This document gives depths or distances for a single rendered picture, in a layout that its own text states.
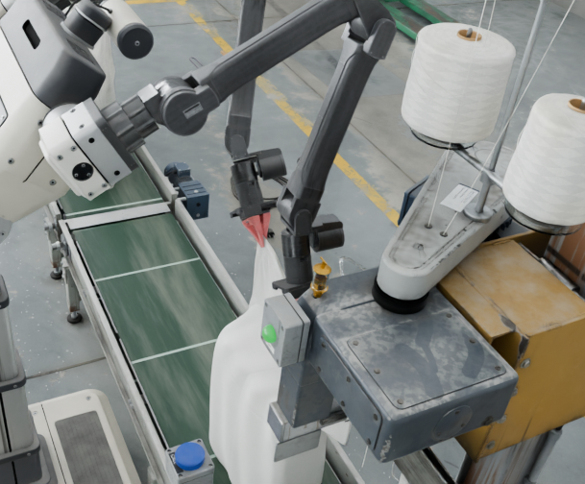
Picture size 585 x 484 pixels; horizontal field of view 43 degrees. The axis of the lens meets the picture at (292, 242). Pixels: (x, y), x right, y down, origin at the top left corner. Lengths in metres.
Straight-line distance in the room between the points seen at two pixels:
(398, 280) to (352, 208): 2.71
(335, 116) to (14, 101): 0.58
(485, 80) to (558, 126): 0.21
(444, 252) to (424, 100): 0.25
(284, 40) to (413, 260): 0.44
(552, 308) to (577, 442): 1.76
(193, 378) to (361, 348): 1.28
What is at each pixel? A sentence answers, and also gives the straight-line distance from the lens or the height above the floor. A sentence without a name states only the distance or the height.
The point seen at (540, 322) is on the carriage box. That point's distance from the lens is 1.28.
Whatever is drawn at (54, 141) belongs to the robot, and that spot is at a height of 1.49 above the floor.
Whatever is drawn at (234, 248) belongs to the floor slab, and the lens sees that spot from 3.48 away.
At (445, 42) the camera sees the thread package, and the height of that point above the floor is 1.68.
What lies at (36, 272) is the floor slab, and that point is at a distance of 3.37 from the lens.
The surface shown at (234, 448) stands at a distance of 1.96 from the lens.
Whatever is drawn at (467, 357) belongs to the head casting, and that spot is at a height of 1.34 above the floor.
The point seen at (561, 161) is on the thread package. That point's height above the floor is 1.63.
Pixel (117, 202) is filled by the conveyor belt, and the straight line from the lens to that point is 3.09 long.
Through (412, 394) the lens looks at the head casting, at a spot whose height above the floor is 1.34.
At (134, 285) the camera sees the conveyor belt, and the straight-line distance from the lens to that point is 2.67.
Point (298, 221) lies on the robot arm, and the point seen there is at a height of 1.28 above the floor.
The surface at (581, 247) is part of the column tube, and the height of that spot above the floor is 1.39.
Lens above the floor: 2.11
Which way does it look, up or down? 36 degrees down
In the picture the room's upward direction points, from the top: 8 degrees clockwise
